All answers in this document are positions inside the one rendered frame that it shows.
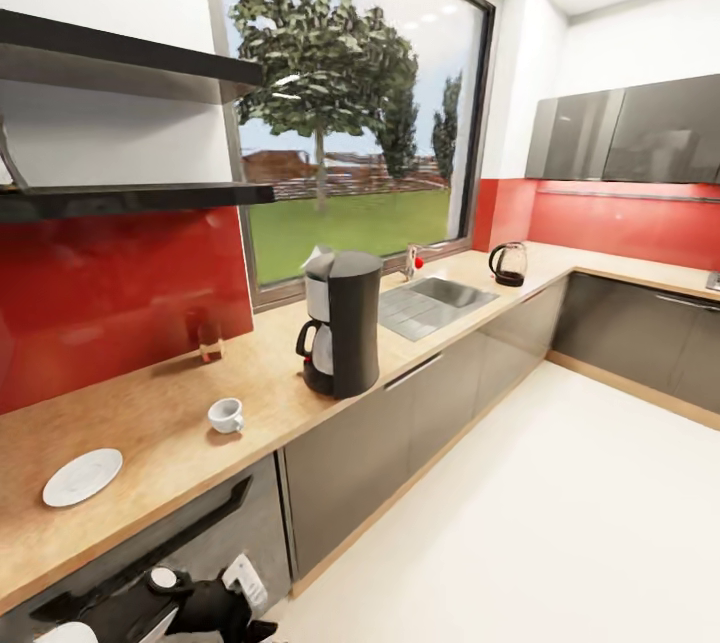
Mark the electric kettle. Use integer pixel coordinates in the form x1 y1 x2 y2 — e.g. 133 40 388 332
488 242 527 286

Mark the paper coffee filter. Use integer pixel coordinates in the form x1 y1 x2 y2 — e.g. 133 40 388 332
303 245 335 281

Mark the bottle of coffee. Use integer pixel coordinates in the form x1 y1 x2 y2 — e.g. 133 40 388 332
0 115 30 194

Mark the saucer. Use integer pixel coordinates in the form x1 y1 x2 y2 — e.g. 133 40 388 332
43 448 123 506

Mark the coffee cup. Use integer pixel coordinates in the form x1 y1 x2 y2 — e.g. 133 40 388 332
208 398 244 434

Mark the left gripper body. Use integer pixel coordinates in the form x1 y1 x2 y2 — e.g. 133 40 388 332
191 567 252 643

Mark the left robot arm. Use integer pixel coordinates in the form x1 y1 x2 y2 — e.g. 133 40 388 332
32 554 279 643

